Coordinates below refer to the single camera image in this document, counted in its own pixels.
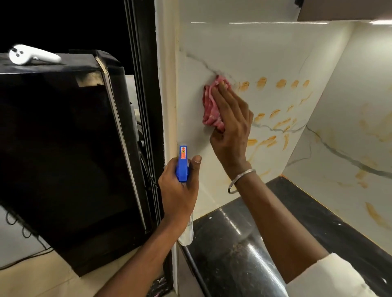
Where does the black refrigerator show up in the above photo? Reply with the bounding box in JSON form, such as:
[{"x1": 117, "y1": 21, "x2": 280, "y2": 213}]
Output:
[{"x1": 0, "y1": 49, "x2": 154, "y2": 277}]

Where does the pink checked cleaning cloth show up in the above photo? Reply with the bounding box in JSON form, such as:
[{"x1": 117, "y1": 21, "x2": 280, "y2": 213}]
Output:
[{"x1": 202, "y1": 75, "x2": 232, "y2": 134}]

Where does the clear spray bottle blue nozzle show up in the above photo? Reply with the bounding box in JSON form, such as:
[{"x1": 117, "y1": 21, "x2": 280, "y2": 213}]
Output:
[{"x1": 175, "y1": 145, "x2": 195, "y2": 246}]

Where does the white shirt sleeve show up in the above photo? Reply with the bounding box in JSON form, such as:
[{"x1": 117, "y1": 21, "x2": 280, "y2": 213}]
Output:
[{"x1": 285, "y1": 253, "x2": 379, "y2": 297}]

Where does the person's left hand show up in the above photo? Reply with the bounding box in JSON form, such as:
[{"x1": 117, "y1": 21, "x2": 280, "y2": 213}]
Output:
[{"x1": 158, "y1": 155, "x2": 203, "y2": 226}]

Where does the person's left forearm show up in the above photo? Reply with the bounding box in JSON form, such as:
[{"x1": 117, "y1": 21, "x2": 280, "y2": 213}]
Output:
[{"x1": 93, "y1": 215, "x2": 184, "y2": 297}]

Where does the black door frame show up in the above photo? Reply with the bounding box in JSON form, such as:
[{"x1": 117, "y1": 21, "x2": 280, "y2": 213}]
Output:
[{"x1": 124, "y1": 0, "x2": 175, "y2": 297}]

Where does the silver bangle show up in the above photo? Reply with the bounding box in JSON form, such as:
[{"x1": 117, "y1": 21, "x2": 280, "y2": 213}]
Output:
[{"x1": 227, "y1": 168, "x2": 256, "y2": 195}]

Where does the person's right forearm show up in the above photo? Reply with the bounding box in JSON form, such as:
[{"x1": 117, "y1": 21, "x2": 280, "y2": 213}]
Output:
[{"x1": 225, "y1": 170, "x2": 330, "y2": 284}]

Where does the white handheld controller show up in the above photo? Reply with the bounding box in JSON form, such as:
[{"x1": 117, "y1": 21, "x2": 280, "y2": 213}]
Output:
[{"x1": 8, "y1": 44, "x2": 62, "y2": 66}]

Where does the black floor cable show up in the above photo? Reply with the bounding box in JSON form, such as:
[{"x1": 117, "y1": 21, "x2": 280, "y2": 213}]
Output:
[{"x1": 0, "y1": 246, "x2": 54, "y2": 271}]

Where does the brown upper cabinet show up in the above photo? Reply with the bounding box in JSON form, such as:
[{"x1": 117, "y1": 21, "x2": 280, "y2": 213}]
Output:
[{"x1": 294, "y1": 0, "x2": 392, "y2": 22}]

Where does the person's right hand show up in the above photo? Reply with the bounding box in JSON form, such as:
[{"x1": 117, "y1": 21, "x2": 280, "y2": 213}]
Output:
[{"x1": 209, "y1": 82, "x2": 254, "y2": 178}]

